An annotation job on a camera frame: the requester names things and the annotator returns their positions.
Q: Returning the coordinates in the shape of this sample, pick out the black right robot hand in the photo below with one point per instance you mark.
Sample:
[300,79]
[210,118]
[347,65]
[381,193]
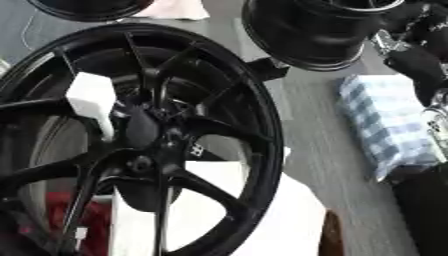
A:
[423,63]

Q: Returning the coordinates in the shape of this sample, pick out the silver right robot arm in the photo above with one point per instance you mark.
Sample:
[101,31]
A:
[436,133]

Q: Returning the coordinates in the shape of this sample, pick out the black wheel rim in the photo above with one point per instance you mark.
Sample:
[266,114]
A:
[87,10]
[303,36]

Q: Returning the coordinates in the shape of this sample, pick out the large black spoked wheel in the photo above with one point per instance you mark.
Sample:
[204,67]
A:
[256,140]

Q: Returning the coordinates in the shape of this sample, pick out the white pin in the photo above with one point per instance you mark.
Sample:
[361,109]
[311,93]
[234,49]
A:
[90,96]

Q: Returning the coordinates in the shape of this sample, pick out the blue white checked cloth bundle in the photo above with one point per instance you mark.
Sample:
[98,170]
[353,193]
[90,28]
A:
[385,123]

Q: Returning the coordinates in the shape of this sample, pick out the black block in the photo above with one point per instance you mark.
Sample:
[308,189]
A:
[269,68]

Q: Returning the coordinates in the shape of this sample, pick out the brown wooden piece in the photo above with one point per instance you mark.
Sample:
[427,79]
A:
[332,236]

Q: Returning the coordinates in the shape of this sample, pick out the white box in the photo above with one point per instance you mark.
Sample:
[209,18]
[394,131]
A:
[291,216]

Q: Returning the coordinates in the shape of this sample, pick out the red cloth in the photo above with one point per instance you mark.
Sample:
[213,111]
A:
[93,216]

